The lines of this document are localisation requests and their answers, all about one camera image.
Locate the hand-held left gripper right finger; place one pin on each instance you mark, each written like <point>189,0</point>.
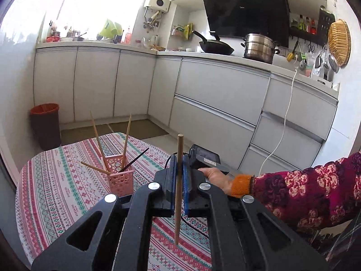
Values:
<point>186,183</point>

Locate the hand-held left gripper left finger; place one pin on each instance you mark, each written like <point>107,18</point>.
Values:
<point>172,180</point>

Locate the light wooden chopstick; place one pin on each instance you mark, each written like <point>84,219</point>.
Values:
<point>94,167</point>
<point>98,141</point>
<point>178,203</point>
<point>127,138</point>

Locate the dark thin chopstick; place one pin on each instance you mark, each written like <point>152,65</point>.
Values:
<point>135,159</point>

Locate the pink plastic basket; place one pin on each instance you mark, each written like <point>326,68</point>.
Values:
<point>120,180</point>

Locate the person's right forearm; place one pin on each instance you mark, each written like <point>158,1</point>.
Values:
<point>296,192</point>

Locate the person's right hand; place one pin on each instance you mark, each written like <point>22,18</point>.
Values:
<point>220,180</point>

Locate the brown floor mat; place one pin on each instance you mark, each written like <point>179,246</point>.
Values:
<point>138,128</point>

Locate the white base cabinets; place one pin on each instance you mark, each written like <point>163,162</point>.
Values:
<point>220,96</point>

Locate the black wok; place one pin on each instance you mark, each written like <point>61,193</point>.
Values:
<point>217,48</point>

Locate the patterned striped tablecloth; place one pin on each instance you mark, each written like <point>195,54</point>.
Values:
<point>62,192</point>

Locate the steel steamer pot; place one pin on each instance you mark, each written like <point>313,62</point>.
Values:
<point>259,48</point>

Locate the yellow green packet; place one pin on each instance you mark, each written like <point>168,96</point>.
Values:
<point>187,31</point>

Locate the red lined trash bin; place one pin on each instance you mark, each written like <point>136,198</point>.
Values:
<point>45,127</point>

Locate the pink bottle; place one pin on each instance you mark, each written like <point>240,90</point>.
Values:
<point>128,36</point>

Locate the black range hood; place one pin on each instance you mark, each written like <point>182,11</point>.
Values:
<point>245,11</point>

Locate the metal skimmer ladle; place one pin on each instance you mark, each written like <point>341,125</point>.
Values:
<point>333,62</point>

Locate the person's plaid clothing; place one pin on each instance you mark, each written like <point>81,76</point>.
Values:
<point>341,245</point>

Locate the round wicker tray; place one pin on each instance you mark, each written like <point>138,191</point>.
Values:
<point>339,42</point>

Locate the red bowl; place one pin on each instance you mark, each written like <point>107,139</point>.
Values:
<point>53,39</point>

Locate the kitchen window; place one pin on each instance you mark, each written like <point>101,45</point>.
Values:
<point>84,5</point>

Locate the black wall spice rack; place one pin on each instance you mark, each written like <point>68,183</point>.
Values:
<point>324,25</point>

